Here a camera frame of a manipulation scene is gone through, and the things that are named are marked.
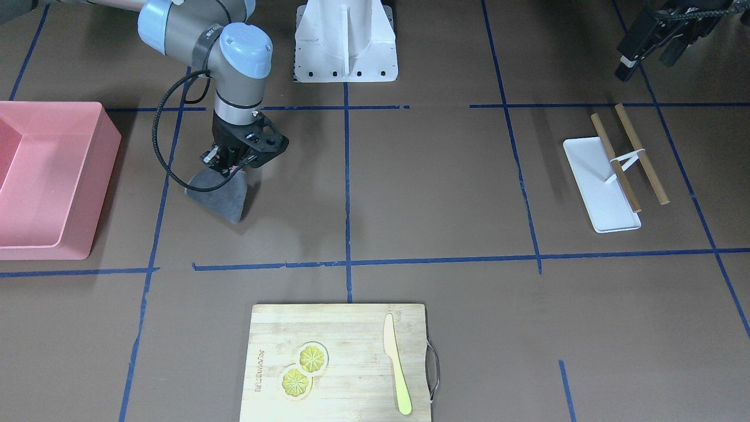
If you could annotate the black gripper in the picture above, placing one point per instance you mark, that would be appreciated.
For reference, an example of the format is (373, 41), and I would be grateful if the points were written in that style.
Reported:
(224, 138)
(646, 34)

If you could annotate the grey and magenta cloth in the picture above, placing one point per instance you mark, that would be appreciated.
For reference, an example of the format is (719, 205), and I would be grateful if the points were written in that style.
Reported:
(228, 201)

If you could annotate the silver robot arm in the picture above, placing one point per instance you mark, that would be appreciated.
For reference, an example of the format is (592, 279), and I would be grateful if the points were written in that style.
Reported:
(214, 39)

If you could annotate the wooden rack rod inner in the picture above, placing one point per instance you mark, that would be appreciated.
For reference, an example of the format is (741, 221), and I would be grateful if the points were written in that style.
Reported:
(615, 164)

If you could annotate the wooden rack rod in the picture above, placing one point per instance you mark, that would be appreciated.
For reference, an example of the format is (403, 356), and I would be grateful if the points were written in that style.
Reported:
(644, 159)
(615, 164)

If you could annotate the wooden rack rod outer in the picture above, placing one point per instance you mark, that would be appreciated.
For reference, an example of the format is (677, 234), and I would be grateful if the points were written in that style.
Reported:
(644, 159)

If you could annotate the pink plastic bin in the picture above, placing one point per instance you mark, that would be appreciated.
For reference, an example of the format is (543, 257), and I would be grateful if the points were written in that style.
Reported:
(57, 160)

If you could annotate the white towel rack tray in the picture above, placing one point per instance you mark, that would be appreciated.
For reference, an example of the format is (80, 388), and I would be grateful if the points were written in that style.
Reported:
(604, 199)

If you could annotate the lemon slice upper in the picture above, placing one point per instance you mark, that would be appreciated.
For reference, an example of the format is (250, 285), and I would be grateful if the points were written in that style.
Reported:
(312, 358)

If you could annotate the lemon slice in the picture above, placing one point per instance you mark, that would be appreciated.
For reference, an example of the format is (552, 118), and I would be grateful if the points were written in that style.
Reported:
(312, 358)
(294, 383)

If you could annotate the wooden cutting board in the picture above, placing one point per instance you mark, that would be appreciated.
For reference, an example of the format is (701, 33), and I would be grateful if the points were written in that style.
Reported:
(358, 384)

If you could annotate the lemon slice lower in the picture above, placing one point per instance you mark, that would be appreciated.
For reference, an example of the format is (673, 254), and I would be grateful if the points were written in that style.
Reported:
(294, 383)

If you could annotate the yellow plastic knife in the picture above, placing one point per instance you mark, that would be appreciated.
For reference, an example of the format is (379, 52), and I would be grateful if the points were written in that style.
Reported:
(403, 398)

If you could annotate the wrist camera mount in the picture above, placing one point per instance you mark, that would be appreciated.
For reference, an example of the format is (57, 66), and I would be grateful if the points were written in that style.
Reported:
(262, 142)

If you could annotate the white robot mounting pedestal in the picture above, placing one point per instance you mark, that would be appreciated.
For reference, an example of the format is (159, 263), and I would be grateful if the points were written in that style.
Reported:
(345, 42)

